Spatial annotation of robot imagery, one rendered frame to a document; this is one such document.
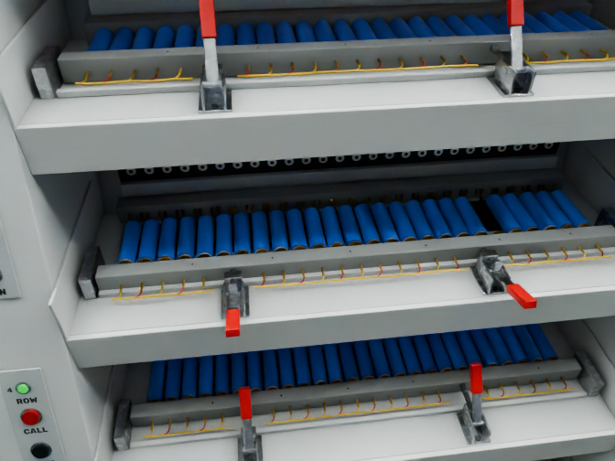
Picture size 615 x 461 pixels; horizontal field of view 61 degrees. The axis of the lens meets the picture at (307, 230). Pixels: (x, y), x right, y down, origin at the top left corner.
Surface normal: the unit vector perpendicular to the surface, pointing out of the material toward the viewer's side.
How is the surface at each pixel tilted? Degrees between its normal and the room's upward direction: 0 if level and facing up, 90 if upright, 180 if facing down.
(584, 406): 19
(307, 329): 109
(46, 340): 90
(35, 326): 90
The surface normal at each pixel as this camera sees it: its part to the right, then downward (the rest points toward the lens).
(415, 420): 0.00, -0.76
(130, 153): 0.12, 0.65
